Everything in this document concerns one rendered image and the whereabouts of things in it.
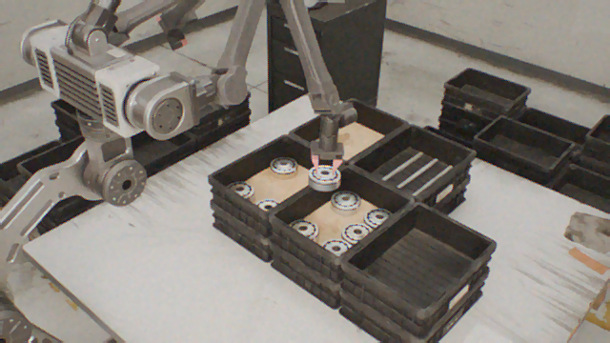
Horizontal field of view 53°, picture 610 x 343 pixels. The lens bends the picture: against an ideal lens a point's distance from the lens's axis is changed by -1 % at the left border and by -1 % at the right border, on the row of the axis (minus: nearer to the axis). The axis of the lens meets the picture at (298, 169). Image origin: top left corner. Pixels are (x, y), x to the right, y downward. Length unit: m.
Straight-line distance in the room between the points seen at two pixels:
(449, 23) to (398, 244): 3.63
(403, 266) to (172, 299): 0.74
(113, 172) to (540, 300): 1.38
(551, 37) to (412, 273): 3.44
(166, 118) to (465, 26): 4.18
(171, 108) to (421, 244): 0.98
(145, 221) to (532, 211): 1.46
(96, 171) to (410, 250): 0.99
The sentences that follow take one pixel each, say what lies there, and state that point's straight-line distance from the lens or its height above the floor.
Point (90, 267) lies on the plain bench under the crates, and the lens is 2.22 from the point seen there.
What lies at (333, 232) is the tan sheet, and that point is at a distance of 2.06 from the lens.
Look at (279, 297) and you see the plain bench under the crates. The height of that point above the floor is 0.70.
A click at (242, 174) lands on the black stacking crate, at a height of 0.86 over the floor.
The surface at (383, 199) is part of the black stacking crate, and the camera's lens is 2.14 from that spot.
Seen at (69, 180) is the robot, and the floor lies 1.15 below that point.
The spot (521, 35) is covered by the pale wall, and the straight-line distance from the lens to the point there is 5.22.
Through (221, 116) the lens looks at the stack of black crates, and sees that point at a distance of 3.27.
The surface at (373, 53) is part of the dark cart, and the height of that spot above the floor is 0.54.
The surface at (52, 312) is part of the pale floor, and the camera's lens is 3.10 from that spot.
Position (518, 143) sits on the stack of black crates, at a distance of 3.35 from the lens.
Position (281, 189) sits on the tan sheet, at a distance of 2.24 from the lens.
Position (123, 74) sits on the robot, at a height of 1.53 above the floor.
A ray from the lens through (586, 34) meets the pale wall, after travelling 5.03.
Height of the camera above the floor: 2.18
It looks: 35 degrees down
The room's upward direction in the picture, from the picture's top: 1 degrees clockwise
